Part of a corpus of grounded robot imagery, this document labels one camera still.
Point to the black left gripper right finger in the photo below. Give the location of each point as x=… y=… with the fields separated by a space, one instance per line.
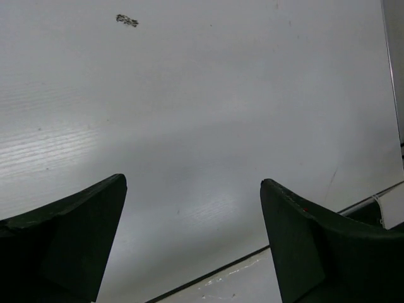
x=323 y=256

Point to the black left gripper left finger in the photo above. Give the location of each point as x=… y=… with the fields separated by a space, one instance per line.
x=58 y=252

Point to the aluminium table edge rail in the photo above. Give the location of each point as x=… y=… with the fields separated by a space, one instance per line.
x=384 y=209

